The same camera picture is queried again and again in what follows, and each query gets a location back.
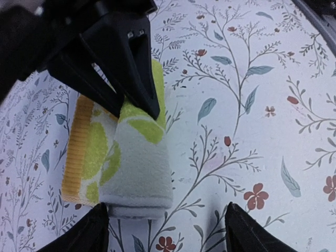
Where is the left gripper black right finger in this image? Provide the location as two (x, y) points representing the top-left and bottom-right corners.
(225, 202), (295, 252)

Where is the front aluminium rail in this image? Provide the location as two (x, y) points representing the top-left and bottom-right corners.
(292, 0), (335, 55)

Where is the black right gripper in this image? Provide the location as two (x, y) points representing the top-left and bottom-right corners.
(1, 1), (160, 119)

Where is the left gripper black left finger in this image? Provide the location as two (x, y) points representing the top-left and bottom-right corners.
(38, 203), (109, 252)

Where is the yellow patterned towel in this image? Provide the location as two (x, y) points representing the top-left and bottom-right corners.
(61, 60), (173, 219)

